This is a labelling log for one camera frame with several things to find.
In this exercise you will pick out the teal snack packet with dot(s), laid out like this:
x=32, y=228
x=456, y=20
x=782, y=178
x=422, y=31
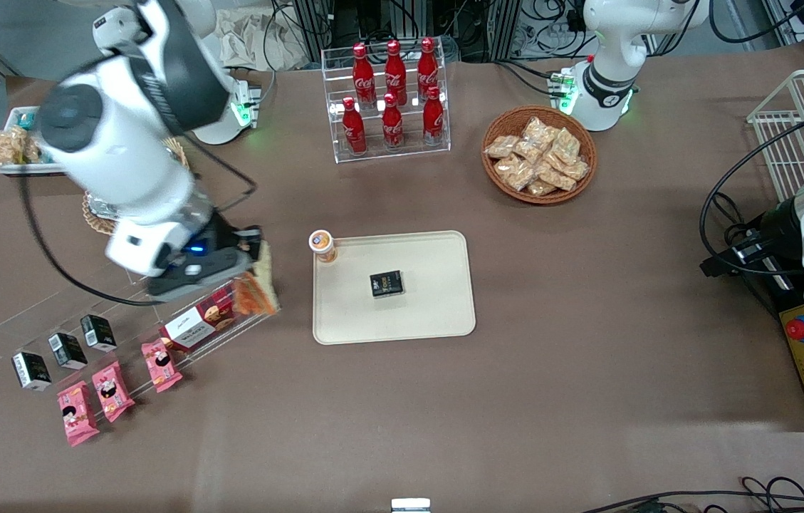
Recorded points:
x=25, y=120

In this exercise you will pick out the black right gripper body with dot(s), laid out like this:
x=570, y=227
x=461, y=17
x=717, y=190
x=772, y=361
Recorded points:
x=226, y=236

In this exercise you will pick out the small white device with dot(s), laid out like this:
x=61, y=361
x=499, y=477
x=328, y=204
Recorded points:
x=410, y=505

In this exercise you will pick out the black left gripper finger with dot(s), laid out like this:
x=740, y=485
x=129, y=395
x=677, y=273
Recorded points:
x=716, y=265

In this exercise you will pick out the small black box gold print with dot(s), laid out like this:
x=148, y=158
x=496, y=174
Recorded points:
x=387, y=283

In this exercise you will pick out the crumpled beige cloth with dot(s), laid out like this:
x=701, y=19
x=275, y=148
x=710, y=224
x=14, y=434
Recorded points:
x=252, y=39

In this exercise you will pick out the clear acrylic bottle rack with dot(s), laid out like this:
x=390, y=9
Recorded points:
x=409, y=153

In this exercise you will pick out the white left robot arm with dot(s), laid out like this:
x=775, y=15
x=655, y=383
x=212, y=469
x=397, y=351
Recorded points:
x=615, y=43

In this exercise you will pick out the aluminium foil container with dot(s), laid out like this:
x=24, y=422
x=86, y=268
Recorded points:
x=100, y=209

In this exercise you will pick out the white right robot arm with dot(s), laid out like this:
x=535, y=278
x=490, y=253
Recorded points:
x=124, y=157

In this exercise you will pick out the small black white carton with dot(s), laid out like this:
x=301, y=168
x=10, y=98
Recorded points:
x=97, y=333
x=67, y=350
x=31, y=370

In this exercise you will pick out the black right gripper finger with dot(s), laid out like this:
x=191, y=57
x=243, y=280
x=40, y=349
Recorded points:
x=251, y=242

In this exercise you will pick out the beige plastic tray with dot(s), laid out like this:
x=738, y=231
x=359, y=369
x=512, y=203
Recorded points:
x=430, y=313

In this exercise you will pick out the red cola bottle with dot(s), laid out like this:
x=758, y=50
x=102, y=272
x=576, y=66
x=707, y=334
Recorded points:
x=363, y=71
x=353, y=128
x=392, y=125
x=395, y=68
x=433, y=117
x=428, y=65

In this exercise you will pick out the white rectangular plastic tray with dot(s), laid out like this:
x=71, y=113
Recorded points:
x=24, y=169

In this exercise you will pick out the pink snack packet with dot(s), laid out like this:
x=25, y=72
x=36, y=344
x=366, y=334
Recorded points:
x=77, y=413
x=113, y=390
x=162, y=365

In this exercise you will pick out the round brown wicker basket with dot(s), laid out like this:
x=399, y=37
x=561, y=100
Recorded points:
x=498, y=185

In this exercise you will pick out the red cookie box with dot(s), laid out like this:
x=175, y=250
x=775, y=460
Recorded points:
x=191, y=331

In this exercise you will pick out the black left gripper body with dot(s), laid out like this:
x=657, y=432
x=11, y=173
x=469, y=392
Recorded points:
x=774, y=226

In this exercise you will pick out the clear acrylic stepped shelf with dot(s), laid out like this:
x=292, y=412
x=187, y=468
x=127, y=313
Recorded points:
x=38, y=313

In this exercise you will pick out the oval wicker basket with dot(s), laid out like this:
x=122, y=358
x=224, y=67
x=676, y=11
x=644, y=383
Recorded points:
x=97, y=224

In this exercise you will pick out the orange lid cup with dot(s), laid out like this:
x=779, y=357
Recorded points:
x=322, y=244

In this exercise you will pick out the aluminium frame rack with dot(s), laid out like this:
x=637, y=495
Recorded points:
x=312, y=28

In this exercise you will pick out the triangular sandwich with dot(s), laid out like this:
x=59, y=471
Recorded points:
x=265, y=285

